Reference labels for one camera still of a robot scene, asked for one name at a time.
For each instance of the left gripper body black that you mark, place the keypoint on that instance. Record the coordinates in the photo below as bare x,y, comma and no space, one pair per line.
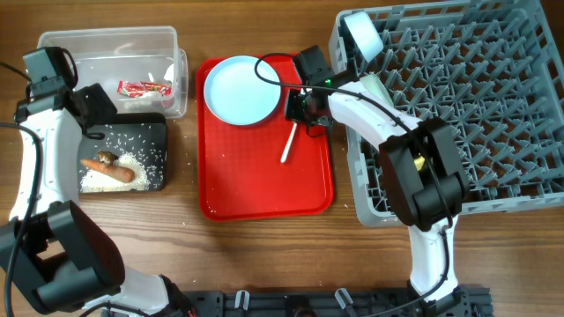
100,106

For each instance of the green bowl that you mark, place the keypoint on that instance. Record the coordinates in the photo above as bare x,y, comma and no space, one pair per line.
374,85

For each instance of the white rice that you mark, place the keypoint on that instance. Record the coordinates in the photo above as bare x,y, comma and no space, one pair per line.
93,182

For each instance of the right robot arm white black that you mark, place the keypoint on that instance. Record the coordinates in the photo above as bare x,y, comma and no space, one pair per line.
424,179

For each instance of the orange carrot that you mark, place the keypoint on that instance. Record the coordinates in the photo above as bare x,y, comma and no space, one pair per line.
119,173

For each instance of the clear plastic bin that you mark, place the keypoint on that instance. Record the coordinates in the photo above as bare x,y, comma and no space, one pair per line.
107,56

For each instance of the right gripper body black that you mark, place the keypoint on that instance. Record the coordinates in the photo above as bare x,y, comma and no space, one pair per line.
299,109

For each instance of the yellow cup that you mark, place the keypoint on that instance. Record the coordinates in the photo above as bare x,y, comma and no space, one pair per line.
419,162

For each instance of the brown food scrap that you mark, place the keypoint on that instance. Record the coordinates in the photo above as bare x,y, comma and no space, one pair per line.
107,157

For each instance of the white tissue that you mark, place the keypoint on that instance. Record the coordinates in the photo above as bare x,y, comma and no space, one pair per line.
169,74

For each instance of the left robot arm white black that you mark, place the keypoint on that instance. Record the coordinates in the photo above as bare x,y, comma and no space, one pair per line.
51,251

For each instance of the black tray bin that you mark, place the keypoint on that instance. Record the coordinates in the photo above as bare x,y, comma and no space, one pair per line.
140,143

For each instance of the light blue bowl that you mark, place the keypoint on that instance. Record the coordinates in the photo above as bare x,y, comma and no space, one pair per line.
364,35

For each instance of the grey dishwasher rack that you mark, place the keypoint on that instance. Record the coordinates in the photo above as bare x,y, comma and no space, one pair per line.
492,71

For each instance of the red serving tray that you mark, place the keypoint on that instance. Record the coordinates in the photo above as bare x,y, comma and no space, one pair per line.
239,173

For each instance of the red snack wrapper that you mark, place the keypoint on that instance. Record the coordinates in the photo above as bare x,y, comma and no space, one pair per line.
142,89

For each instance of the light blue plate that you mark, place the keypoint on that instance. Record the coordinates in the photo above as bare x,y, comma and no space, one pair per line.
236,95

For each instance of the white plastic spoon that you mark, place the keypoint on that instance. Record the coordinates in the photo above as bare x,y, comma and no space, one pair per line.
289,143

